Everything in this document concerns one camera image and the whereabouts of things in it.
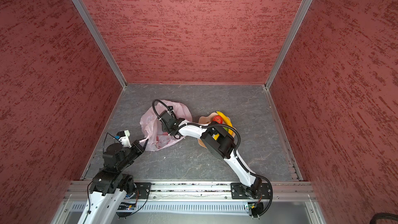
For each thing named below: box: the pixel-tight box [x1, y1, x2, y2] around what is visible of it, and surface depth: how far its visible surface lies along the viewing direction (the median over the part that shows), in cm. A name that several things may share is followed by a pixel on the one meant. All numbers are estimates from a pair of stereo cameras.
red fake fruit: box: [212, 115, 224, 124], surface depth 94 cm
